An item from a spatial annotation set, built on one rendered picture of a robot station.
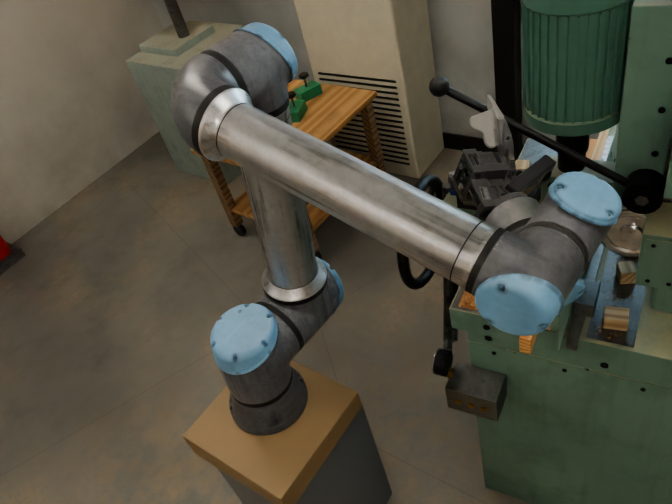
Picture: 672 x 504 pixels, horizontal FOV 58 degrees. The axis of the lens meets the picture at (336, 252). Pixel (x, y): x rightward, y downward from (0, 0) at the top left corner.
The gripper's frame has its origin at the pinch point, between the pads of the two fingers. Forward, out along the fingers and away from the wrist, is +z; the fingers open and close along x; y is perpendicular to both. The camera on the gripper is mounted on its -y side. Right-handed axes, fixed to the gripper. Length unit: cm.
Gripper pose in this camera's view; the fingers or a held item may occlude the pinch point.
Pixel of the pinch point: (476, 128)
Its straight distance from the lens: 112.9
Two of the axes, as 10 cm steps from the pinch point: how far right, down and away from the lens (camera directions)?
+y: -9.7, 1.0, -2.4
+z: -2.3, -7.9, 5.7
